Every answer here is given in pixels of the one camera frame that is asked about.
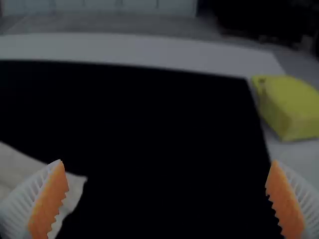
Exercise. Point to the yellow plastic block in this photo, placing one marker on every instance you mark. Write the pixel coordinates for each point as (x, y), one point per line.
(289, 109)

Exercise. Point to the black crate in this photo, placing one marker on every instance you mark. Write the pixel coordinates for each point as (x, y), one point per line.
(261, 17)

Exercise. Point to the pale towel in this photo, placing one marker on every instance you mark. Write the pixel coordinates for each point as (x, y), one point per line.
(15, 164)

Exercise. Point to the black mat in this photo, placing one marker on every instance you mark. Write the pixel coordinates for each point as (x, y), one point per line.
(149, 137)

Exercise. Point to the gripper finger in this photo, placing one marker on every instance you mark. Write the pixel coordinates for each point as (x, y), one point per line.
(42, 199)
(289, 206)

